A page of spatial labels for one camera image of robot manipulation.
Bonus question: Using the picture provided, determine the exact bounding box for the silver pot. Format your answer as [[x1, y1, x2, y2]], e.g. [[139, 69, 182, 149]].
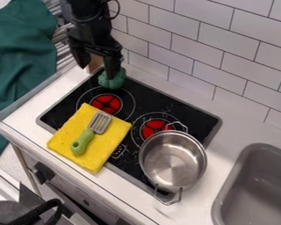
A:
[[138, 120, 209, 207]]

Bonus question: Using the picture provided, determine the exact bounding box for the yellow cloth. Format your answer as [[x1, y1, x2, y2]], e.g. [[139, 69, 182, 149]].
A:
[[45, 102, 133, 175]]

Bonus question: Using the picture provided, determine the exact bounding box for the green toy broccoli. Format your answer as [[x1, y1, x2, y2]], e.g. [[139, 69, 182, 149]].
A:
[[97, 67, 128, 91]]

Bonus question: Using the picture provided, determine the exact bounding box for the toy sink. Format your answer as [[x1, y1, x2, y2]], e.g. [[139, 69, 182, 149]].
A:
[[209, 142, 281, 225]]

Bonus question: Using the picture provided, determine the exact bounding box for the green and silver spatula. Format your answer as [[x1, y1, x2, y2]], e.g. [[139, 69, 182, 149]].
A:
[[68, 111, 114, 156]]

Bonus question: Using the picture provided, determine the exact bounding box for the large green cloth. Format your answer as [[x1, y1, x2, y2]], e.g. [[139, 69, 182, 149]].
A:
[[0, 0, 59, 163]]

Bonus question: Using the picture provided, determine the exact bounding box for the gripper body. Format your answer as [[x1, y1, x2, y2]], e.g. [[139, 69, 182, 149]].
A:
[[65, 20, 125, 60]]

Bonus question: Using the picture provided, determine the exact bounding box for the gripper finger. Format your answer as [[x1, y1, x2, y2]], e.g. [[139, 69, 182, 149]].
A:
[[101, 53, 125, 81], [68, 37, 94, 70]]

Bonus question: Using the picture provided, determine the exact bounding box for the toy stove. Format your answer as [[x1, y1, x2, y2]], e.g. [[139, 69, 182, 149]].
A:
[[34, 67, 224, 204]]

